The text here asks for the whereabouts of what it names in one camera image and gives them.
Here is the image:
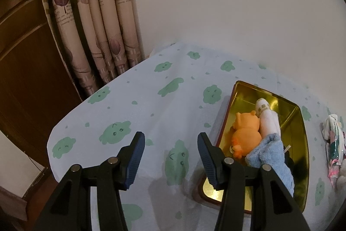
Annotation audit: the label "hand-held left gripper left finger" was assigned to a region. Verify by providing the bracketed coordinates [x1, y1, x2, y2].
[32, 131, 146, 231]

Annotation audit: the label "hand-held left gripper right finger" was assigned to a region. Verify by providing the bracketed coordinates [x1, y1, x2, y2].
[197, 132, 311, 231]

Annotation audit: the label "orange toy bear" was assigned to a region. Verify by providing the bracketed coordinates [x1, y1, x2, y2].
[230, 110, 263, 158]

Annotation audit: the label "light blue towel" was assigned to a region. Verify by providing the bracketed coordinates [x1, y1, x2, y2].
[245, 133, 295, 196]

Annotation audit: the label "white socks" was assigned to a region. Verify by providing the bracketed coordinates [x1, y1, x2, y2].
[255, 97, 282, 141]

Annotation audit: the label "black gold bow hair clip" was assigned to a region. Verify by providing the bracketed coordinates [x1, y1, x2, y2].
[282, 144, 295, 174]

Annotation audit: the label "red tin box gold interior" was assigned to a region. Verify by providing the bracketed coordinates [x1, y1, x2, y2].
[199, 81, 310, 214]

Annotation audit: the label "white fluffy cloth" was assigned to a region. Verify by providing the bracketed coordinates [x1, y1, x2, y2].
[334, 158, 346, 191]

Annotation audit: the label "cloud print tablecloth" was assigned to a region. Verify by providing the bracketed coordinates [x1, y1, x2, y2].
[47, 42, 346, 231]

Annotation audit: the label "beige leaf print curtain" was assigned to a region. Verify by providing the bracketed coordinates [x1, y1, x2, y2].
[36, 0, 145, 96]

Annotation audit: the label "brown wooden wardrobe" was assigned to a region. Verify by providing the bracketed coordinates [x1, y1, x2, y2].
[0, 0, 84, 166]

